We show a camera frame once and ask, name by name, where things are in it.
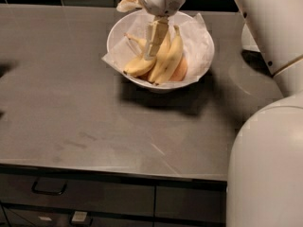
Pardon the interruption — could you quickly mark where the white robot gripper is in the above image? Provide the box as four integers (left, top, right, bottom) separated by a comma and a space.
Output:
116, 0, 186, 61

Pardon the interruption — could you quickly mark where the white bowl with strawberries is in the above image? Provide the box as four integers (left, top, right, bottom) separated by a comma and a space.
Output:
241, 25, 259, 52

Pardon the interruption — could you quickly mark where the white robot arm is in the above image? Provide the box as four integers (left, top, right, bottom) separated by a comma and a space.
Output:
226, 0, 303, 227

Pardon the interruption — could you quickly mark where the orange banana underneath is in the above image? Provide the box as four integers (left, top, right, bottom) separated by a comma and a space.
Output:
169, 57, 187, 81

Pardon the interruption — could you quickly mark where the white bowl with bananas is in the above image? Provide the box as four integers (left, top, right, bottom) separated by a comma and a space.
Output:
106, 9, 216, 95

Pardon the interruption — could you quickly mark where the yellow banana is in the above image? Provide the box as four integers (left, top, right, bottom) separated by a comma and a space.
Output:
154, 26, 184, 84
123, 33, 156, 77
148, 31, 170, 83

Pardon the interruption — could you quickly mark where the grey drawer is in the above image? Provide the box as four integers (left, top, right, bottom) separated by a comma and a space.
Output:
0, 174, 154, 216
154, 186, 226, 227

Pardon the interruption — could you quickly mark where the left black drawer handle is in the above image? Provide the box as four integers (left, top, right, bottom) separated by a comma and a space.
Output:
31, 178, 67, 196

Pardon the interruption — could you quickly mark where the left grey drawer front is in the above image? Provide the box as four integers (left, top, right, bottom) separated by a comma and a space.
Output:
0, 174, 154, 216

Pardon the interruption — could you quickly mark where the right grey drawer front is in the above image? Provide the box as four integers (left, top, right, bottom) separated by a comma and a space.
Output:
154, 186, 226, 227

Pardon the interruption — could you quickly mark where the lower drawer with label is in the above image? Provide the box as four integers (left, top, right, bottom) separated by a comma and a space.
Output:
2, 204, 154, 227

